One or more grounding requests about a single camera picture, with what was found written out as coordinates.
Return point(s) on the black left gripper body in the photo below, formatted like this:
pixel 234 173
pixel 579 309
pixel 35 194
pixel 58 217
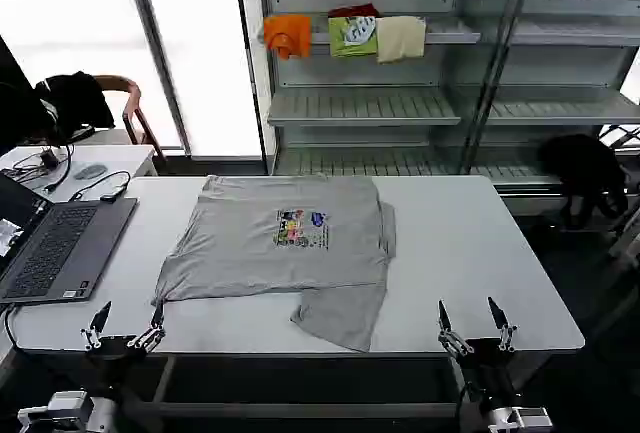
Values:
pixel 114 353

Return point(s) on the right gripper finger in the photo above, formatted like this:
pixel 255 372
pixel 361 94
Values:
pixel 450 333
pixel 502 325

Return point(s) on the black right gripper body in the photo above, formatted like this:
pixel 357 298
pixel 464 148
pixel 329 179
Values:
pixel 492 368

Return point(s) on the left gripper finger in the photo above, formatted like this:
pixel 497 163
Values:
pixel 154 325
pixel 99 320

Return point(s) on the grey printed t-shirt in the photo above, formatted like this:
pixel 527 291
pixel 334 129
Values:
pixel 240 243

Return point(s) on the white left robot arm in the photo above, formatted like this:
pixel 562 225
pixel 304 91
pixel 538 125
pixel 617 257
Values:
pixel 65 410

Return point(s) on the dark grey laptop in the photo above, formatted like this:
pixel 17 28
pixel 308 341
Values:
pixel 60 248

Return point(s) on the grey computer mouse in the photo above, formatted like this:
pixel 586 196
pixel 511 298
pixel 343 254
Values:
pixel 90 171

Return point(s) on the white side desk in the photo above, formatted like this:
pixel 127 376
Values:
pixel 125 158

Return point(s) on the black power adapter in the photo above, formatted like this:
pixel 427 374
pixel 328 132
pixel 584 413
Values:
pixel 50 159

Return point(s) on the black bag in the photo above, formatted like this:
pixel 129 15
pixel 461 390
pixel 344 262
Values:
pixel 582 173

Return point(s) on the brown wooden chair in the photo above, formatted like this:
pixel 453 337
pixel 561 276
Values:
pixel 135 113

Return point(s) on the black jacket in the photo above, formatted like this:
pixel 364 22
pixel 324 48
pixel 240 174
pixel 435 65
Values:
pixel 75 103

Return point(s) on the black monitor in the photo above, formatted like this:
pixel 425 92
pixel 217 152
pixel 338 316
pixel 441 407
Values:
pixel 12 98

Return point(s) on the grey metal shelf rack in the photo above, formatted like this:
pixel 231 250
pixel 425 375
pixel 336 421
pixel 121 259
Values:
pixel 370 108

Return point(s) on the grey metal table frame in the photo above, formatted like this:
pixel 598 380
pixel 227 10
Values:
pixel 300 408

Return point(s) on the grey window frame post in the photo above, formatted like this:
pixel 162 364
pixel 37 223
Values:
pixel 160 53

